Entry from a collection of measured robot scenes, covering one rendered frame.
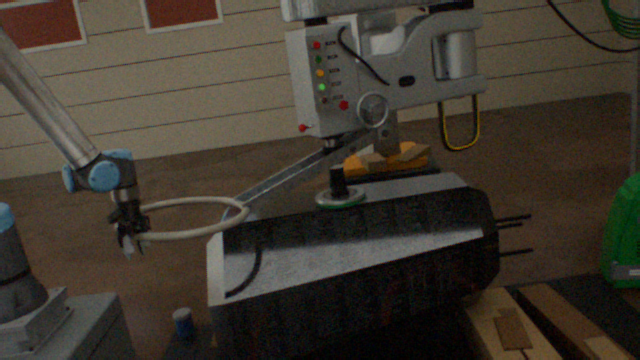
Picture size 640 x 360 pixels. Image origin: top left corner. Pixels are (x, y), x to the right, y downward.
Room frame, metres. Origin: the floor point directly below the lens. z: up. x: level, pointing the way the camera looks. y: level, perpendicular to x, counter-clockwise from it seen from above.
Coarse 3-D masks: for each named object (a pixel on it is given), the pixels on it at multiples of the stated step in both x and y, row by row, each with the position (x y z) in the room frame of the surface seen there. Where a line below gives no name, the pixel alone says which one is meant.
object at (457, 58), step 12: (444, 36) 2.31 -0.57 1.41; (456, 36) 2.29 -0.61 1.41; (468, 36) 2.30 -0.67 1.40; (444, 48) 2.31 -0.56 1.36; (456, 48) 2.29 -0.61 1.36; (468, 48) 2.29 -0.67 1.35; (444, 60) 2.31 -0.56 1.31; (456, 60) 2.29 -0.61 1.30; (468, 60) 2.29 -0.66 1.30; (444, 72) 2.31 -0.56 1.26; (456, 72) 2.29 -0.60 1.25; (468, 72) 2.29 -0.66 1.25
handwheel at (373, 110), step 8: (384, 96) 2.04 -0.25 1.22; (360, 104) 1.99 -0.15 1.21; (376, 104) 2.03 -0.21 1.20; (384, 104) 2.04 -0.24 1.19; (368, 112) 2.01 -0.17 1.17; (376, 112) 2.01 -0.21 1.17; (360, 120) 1.99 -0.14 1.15; (376, 120) 2.02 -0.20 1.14; (384, 120) 2.03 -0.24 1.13; (368, 128) 2.00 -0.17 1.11; (376, 128) 2.01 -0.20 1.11
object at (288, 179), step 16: (352, 144) 2.08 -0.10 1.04; (368, 144) 2.11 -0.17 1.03; (304, 160) 2.11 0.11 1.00; (320, 160) 2.02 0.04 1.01; (336, 160) 2.05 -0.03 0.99; (272, 176) 2.06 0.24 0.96; (288, 176) 2.08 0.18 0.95; (304, 176) 1.99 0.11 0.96; (256, 192) 2.02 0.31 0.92; (272, 192) 1.93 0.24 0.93; (256, 208) 1.90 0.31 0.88
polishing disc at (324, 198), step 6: (324, 192) 2.17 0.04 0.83; (330, 192) 2.15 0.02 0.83; (354, 192) 2.10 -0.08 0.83; (360, 192) 2.09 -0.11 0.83; (318, 198) 2.09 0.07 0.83; (324, 198) 2.08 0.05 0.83; (330, 198) 2.07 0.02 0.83; (336, 198) 2.06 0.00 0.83; (342, 198) 2.04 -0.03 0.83; (348, 198) 2.03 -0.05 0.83; (354, 198) 2.03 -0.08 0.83; (324, 204) 2.03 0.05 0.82; (330, 204) 2.02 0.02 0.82; (336, 204) 2.01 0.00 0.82; (342, 204) 2.01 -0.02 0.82
